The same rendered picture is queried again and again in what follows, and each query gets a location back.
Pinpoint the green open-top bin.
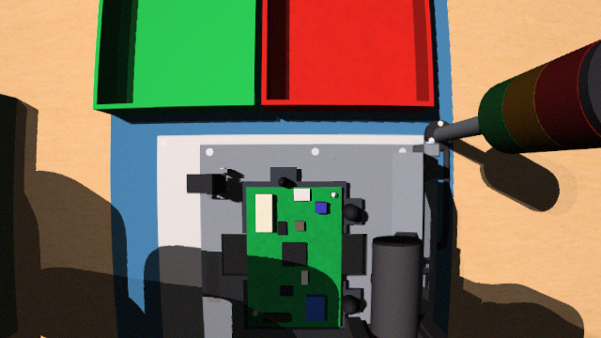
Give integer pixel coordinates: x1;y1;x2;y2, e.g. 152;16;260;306
93;0;261;115

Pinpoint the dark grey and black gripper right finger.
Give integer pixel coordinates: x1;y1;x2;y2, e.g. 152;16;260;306
418;314;448;338

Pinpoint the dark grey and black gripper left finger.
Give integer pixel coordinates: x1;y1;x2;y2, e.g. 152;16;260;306
345;316;374;338

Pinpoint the red bin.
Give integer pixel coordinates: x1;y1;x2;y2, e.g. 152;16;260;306
261;0;434;113

